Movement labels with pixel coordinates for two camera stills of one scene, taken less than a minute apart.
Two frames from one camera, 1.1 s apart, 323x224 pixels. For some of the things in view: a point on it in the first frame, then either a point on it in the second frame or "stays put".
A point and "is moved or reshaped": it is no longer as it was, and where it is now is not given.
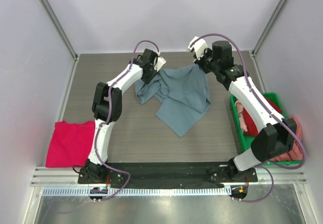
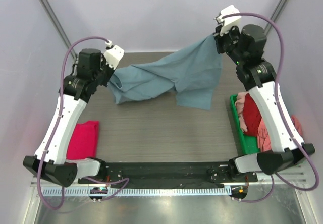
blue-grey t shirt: [185, 93] is moved or reshaped
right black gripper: [204, 61] → [223, 42]
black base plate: [184, 175] stays put
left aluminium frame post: [53, 16] stays put
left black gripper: [146, 80] → [110, 70]
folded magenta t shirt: [70, 144] stays put
